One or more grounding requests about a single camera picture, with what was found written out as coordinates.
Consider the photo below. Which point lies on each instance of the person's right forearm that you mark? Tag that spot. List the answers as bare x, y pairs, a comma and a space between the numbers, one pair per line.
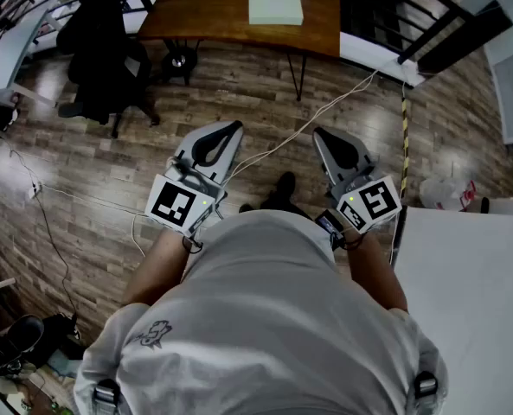
377, 275

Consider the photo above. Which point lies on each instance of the person's black shoe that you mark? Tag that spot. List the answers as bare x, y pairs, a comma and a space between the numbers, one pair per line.
246, 208
282, 188

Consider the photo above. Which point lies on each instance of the clear plastic bag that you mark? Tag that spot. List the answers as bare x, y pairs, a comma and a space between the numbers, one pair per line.
442, 193

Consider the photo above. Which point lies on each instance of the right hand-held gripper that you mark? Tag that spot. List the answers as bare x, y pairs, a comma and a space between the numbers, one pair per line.
377, 201

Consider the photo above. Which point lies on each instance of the person's left forearm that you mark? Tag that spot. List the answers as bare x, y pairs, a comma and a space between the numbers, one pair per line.
156, 266

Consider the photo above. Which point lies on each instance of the small white adapter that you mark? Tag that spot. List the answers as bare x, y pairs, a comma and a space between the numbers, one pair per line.
34, 188

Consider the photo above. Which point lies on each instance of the black office chair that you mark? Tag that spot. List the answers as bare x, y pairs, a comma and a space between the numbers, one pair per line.
104, 67

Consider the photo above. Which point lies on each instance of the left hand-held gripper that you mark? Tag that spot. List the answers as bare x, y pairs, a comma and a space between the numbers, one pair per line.
169, 201

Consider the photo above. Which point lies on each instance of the white table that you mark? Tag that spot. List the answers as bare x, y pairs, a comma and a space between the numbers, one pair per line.
468, 309

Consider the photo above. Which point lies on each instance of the pale green box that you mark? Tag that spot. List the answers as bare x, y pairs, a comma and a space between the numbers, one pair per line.
275, 2

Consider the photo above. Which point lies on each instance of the yellow black striped tape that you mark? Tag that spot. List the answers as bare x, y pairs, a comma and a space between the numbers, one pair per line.
405, 145

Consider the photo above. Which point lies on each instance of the black waist-worn device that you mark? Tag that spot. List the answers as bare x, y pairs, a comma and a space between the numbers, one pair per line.
329, 227

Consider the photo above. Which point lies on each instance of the white socket block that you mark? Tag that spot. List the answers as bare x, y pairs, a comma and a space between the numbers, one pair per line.
413, 74

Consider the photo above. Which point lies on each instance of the person's grey t-shirt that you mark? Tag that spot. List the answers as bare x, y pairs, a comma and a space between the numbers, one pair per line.
260, 318

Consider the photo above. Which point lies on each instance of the black headset pile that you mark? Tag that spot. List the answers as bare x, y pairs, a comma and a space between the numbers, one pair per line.
22, 331

